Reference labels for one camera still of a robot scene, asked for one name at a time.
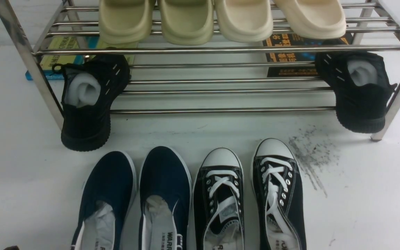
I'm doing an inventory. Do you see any navy canvas slip-on shoe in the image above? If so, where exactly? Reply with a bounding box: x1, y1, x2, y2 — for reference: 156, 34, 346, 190
139, 146, 192, 250
70, 151, 138, 250

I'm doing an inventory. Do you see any stainless steel shoe rack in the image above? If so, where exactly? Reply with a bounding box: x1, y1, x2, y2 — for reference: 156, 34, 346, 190
0, 0, 400, 141

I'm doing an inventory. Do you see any black white lace-up sneaker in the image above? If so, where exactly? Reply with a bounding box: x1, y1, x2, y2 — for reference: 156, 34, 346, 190
251, 138, 307, 250
193, 148, 245, 250

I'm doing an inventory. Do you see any olive green foam slipper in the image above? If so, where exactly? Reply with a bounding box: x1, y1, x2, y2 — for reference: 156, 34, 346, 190
98, 0, 156, 45
157, 0, 214, 45

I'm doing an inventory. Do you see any cream foam slipper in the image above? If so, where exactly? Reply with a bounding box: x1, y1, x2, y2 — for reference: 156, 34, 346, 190
213, 0, 273, 42
274, 0, 347, 40

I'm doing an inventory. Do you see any black knit sneaker left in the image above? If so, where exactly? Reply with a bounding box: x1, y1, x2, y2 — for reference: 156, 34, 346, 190
52, 54, 130, 152

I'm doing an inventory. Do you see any black knit sneaker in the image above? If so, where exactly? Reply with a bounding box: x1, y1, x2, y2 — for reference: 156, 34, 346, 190
52, 54, 130, 152
315, 52, 397, 134

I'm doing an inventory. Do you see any green and blue book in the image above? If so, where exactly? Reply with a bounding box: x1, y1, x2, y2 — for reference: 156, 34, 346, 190
25, 36, 139, 81

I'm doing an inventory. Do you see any black knit sneaker right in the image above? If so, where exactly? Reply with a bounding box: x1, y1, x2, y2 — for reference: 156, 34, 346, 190
315, 52, 397, 134

